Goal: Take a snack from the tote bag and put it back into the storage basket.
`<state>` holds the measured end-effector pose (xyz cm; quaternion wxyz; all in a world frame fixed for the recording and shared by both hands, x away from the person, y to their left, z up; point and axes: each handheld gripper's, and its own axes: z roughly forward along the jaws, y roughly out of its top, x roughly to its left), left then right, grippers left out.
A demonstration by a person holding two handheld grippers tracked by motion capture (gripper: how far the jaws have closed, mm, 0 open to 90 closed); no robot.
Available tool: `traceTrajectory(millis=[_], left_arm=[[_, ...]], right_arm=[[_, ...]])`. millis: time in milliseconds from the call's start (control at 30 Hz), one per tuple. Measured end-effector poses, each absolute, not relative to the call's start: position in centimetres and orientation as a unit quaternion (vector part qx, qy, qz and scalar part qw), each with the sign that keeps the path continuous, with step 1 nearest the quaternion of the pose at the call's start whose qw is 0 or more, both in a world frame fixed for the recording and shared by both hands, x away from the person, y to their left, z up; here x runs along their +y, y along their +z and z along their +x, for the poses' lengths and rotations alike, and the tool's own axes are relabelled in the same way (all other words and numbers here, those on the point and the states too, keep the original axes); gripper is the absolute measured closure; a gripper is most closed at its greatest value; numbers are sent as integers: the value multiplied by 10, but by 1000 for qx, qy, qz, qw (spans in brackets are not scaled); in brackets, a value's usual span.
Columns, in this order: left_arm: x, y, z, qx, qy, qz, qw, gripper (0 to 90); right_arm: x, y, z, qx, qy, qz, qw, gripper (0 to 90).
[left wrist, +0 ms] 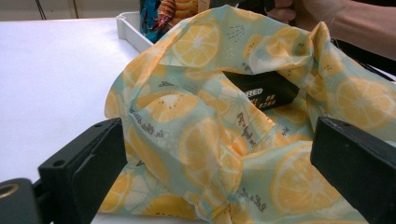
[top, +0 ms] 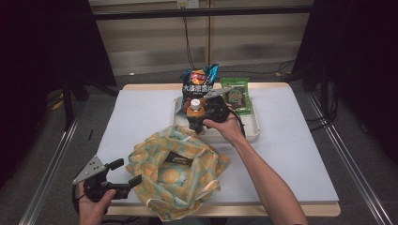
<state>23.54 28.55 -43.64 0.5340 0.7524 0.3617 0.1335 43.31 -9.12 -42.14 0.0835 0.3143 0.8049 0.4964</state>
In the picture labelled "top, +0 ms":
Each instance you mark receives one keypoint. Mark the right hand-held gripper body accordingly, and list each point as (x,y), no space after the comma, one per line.
(217,109)

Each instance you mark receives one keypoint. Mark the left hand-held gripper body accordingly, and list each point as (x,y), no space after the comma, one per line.
(92,170)

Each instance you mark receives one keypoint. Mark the orange drink bottle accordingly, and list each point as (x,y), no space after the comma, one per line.
(195,114)

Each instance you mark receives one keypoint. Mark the green snack packet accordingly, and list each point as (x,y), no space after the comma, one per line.
(236,97)

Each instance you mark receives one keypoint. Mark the blue chip bag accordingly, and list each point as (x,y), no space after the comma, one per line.
(197,81)

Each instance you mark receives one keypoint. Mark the white plastic tray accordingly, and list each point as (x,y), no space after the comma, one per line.
(250,128)

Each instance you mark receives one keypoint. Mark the floral fabric bag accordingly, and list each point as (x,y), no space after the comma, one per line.
(175,187)

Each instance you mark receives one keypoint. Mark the long black box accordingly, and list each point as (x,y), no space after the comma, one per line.
(178,159)

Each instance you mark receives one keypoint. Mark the person's right hand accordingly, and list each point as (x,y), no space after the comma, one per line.
(231,131)

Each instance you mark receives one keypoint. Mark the person's left hand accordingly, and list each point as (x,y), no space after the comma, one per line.
(92,212)

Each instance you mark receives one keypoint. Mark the wooden table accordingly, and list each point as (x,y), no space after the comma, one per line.
(150,86)

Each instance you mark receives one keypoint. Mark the black stand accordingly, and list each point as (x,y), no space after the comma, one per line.
(324,87)
(67,103)

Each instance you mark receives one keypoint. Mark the white table mat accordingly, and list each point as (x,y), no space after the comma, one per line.
(291,156)

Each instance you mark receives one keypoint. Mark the black horizontal bar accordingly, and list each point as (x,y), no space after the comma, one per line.
(203,12)

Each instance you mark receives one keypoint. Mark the black curtain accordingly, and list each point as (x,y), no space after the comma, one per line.
(37,62)
(359,62)

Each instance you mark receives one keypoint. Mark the aluminium floor rail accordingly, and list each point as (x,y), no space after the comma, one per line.
(344,153)
(47,178)

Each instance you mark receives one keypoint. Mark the white wall socket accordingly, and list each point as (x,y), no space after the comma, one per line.
(187,3)

